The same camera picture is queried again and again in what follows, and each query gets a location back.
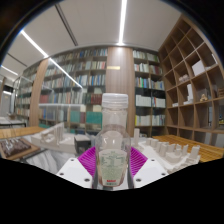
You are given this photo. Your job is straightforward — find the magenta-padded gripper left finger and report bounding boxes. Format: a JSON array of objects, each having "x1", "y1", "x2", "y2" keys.
[{"x1": 55, "y1": 146, "x2": 101, "y2": 189}]

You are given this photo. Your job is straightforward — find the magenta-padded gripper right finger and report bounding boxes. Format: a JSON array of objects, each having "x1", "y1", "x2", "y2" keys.
[{"x1": 127, "y1": 146, "x2": 169, "y2": 189}]

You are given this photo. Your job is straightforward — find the clear plastic drink bottle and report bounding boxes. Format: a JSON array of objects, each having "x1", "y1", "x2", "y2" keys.
[{"x1": 94, "y1": 92, "x2": 132, "y2": 190}]

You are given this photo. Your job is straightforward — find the white city block model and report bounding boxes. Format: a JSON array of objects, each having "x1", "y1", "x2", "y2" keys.
[{"x1": 131, "y1": 128, "x2": 203, "y2": 174}]

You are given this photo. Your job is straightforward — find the white ramp architectural model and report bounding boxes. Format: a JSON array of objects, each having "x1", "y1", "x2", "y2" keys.
[{"x1": 30, "y1": 122, "x2": 77, "y2": 155}]

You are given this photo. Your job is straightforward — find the curved wooden slatted bench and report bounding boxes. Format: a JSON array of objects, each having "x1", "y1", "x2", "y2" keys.
[{"x1": 0, "y1": 125, "x2": 224, "y2": 163}]

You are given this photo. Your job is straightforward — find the brown model on wooden board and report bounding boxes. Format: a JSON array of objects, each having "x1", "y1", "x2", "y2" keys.
[{"x1": 0, "y1": 137, "x2": 41, "y2": 161}]

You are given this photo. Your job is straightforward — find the wooden cubby shelf unit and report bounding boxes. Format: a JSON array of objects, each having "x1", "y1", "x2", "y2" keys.
[{"x1": 158, "y1": 14, "x2": 224, "y2": 148}]

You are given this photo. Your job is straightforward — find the bookshelf behind glass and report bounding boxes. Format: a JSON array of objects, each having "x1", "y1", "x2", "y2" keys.
[{"x1": 14, "y1": 74, "x2": 34, "y2": 119}]

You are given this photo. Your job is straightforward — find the narrow bookshelf full of books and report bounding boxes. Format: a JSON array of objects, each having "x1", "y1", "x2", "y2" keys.
[{"x1": 132, "y1": 49, "x2": 167, "y2": 128}]

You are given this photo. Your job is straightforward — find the wide bookshelf full of books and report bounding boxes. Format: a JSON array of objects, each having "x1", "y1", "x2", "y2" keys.
[{"x1": 38, "y1": 47, "x2": 109, "y2": 134}]

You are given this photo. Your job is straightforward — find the ceiling light strips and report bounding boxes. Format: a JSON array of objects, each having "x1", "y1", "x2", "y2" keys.
[{"x1": 0, "y1": 0, "x2": 128, "y2": 96}]

